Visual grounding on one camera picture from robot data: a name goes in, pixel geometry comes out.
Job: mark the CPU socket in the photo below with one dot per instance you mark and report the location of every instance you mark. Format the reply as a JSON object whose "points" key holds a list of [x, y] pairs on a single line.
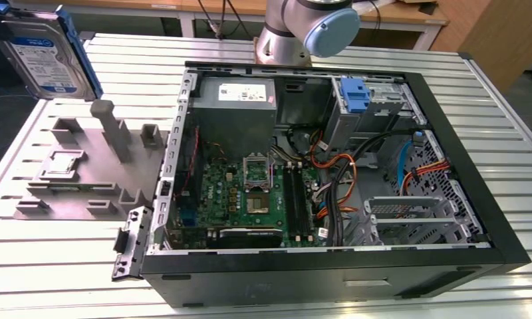
{"points": [[259, 204]]}

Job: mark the green RAM stick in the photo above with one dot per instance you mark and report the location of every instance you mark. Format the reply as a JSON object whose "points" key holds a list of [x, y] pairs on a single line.
{"points": [[67, 189]]}

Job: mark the black PC case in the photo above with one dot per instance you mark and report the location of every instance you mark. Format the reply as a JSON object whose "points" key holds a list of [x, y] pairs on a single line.
{"points": [[271, 279]]}

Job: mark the grey metal drive cage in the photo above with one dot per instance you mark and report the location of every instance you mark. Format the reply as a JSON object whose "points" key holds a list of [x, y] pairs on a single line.
{"points": [[381, 116]]}

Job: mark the blue expansion slot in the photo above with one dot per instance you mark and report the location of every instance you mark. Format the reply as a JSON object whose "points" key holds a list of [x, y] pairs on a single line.
{"points": [[188, 217]]}

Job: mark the grey card retention bracket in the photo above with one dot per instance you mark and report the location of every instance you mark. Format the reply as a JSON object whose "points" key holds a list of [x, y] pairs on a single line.
{"points": [[135, 239]]}

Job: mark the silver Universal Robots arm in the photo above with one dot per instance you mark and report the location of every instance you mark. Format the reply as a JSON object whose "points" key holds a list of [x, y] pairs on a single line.
{"points": [[283, 43]]}

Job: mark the grey metal disk bay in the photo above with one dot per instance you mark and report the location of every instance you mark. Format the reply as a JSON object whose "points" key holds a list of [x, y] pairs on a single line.
{"points": [[403, 200]]}

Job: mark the hard disk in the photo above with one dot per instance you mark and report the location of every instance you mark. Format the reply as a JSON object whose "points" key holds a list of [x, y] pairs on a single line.
{"points": [[44, 63]]}

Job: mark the blue plastic drive latch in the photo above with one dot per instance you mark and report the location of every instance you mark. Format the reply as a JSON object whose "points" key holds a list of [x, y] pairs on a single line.
{"points": [[353, 96]]}

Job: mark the wooden desk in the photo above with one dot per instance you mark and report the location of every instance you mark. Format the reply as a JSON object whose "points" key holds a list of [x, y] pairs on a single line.
{"points": [[416, 16]]}

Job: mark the black RAM slot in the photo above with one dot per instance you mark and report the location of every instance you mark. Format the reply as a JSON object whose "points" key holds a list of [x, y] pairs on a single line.
{"points": [[301, 199]]}

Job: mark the thin locking lever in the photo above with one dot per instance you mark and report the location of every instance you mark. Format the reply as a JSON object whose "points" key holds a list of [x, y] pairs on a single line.
{"points": [[272, 176]]}

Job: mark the green motherboard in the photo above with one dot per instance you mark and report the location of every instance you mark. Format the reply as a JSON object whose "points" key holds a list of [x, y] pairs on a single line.
{"points": [[221, 186]]}

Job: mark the grey power supply unit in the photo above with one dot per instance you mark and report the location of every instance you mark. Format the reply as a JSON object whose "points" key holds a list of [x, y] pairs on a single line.
{"points": [[235, 119]]}

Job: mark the grey parts rack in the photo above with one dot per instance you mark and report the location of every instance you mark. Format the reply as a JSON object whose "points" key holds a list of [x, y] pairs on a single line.
{"points": [[97, 172]]}

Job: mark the brown wooden cabinet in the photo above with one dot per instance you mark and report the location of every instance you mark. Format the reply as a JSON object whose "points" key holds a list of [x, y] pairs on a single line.
{"points": [[506, 33]]}

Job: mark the black graphics card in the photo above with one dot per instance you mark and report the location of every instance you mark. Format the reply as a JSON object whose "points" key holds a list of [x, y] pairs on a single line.
{"points": [[248, 234]]}

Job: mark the black fan shroud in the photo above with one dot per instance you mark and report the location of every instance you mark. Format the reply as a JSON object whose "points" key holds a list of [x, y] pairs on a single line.
{"points": [[301, 106]]}

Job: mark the silver CPU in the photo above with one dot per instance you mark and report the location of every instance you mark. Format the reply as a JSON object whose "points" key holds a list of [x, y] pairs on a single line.
{"points": [[61, 163]]}

